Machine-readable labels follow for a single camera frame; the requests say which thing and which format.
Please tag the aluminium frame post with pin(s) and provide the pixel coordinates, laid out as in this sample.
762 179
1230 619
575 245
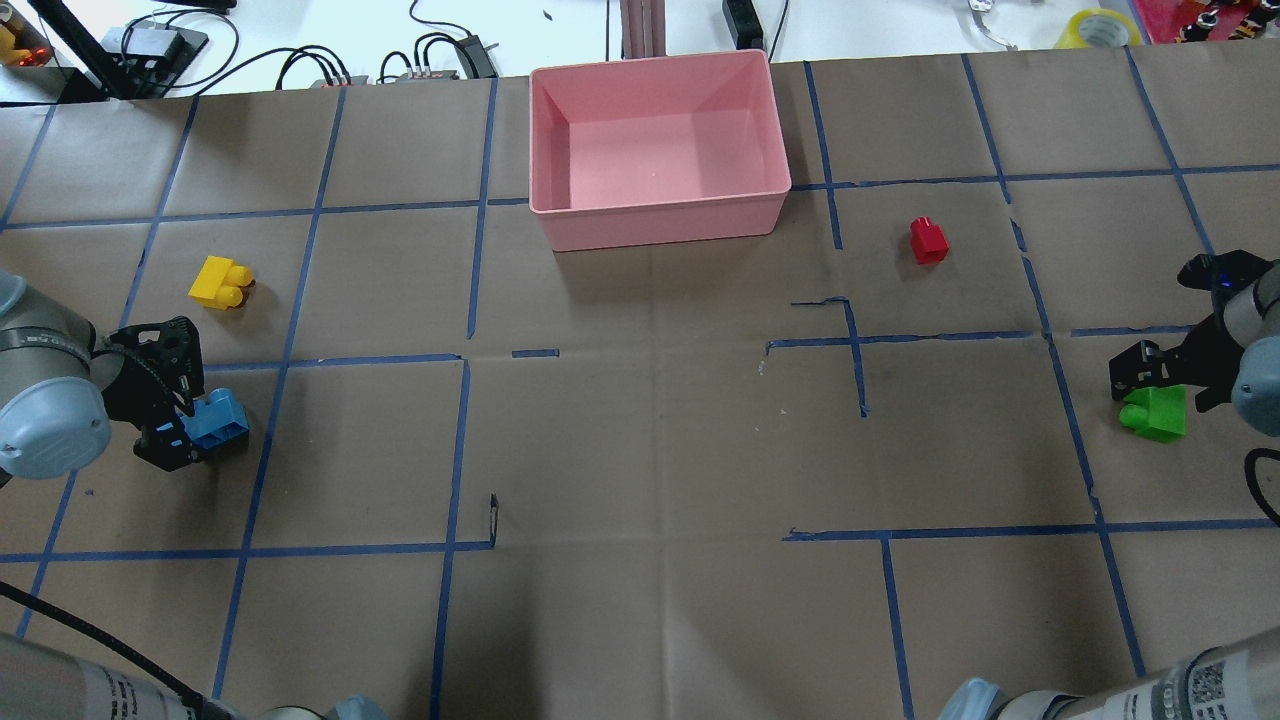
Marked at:
643 28

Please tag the green toy block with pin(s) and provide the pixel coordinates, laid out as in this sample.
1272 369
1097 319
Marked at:
1156 413

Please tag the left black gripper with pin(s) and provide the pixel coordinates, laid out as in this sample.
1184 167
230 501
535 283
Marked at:
127 391

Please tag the red plastic tray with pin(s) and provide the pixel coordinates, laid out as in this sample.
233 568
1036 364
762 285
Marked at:
1165 21

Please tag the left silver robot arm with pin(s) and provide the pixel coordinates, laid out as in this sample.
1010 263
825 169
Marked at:
63 386

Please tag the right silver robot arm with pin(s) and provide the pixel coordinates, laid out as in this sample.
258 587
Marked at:
1252 320

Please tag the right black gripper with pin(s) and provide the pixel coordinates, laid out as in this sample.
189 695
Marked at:
1206 361

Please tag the yellow tape roll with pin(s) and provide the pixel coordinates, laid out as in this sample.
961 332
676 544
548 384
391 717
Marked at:
1098 27

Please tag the brown paper table cover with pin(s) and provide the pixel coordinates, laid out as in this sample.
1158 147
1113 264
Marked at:
792 475

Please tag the blue toy block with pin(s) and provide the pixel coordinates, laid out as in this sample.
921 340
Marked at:
219 418

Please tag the black power adapter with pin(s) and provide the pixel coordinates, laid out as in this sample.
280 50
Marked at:
744 24

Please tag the red toy block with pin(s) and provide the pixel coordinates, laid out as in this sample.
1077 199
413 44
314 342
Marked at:
928 242

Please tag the yellow toy block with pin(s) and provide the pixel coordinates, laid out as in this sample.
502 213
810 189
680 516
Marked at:
221 283

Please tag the pink plastic box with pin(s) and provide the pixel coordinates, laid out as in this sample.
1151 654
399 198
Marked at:
668 149

